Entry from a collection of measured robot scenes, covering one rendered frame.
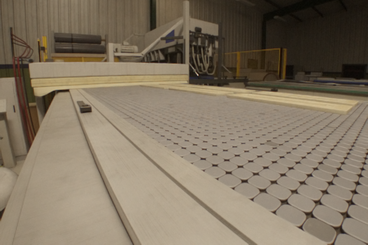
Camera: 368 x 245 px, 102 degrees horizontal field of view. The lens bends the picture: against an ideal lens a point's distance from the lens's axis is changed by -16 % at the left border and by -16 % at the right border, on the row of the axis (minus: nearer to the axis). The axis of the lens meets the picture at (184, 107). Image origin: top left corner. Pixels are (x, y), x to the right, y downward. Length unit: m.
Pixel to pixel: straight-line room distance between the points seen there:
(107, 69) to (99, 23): 4.66
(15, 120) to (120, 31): 5.19
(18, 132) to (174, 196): 2.81
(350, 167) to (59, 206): 0.46
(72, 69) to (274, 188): 2.37
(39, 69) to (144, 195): 2.30
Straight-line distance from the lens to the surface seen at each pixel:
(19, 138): 2.99
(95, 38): 6.18
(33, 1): 7.17
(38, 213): 0.30
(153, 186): 0.26
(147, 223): 0.21
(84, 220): 0.27
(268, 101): 1.02
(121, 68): 2.55
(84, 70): 2.46
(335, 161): 0.40
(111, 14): 7.27
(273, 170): 0.32
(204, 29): 4.74
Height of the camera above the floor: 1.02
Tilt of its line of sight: 10 degrees down
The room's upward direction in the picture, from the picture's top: straight up
